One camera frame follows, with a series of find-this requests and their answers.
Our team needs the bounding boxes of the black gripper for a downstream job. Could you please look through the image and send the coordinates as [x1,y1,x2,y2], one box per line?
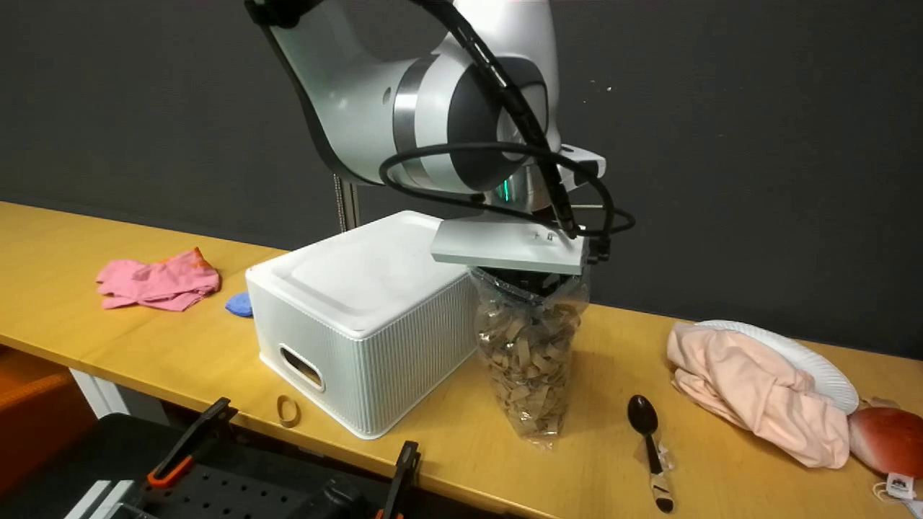
[483,269,569,296]

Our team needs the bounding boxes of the clear bag of rubber bands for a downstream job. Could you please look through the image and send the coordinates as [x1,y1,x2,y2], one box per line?
[470,269,589,438]

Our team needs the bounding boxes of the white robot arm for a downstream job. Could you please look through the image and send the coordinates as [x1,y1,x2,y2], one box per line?
[243,0,614,295]

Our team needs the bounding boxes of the white plastic storage box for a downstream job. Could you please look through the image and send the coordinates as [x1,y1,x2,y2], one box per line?
[245,211,475,442]

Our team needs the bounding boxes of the pink rubber gloves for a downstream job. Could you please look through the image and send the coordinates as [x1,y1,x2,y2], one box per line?
[95,247,221,312]

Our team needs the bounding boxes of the black plastic spoon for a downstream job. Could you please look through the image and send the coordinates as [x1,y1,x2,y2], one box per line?
[625,396,676,514]

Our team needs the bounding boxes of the black orange clamp far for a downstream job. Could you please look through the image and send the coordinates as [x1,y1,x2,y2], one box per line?
[374,442,422,519]

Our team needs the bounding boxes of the black orange clamp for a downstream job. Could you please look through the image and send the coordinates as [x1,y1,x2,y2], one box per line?
[374,442,422,519]
[145,399,236,490]

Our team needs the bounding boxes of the peach cloth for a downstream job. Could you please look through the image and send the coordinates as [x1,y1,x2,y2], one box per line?
[666,322,852,469]

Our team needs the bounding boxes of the blue sponge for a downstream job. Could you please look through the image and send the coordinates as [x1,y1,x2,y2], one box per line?
[224,295,255,318]

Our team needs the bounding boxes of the white plate under cloth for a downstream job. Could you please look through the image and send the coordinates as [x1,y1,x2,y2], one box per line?
[705,321,860,416]

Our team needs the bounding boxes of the red round object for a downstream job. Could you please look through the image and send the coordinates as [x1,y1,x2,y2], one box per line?
[849,406,923,478]

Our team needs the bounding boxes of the black orange clamp near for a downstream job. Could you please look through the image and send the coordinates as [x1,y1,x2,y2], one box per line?
[145,399,236,490]

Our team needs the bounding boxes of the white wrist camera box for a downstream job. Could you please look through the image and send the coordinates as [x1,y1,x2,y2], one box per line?
[429,219,586,273]

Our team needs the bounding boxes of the metal slotted rail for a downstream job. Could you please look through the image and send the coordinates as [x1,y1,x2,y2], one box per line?
[335,175,361,230]

